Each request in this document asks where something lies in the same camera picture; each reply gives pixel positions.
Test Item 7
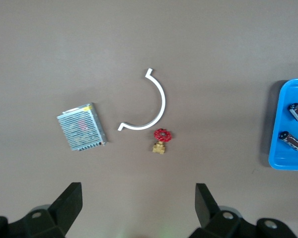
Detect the blue plastic tray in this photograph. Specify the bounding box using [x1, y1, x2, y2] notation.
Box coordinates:
[268, 78, 298, 171]

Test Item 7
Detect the metal mesh power supply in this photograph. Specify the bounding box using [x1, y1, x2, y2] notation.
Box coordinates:
[56, 102, 108, 152]

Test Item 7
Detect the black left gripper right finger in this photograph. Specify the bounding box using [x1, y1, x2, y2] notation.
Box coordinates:
[188, 183, 298, 238]

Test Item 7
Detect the white curved plastic bracket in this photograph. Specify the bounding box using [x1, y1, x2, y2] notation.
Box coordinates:
[117, 68, 166, 132]

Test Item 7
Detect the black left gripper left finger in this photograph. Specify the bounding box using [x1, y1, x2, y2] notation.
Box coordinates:
[0, 182, 83, 238]

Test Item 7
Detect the dark brown rectangular component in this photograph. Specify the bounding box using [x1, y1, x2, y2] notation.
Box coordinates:
[278, 130, 298, 151]

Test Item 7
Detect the brass valve red handwheel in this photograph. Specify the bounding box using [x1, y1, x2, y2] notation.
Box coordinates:
[151, 128, 173, 156]

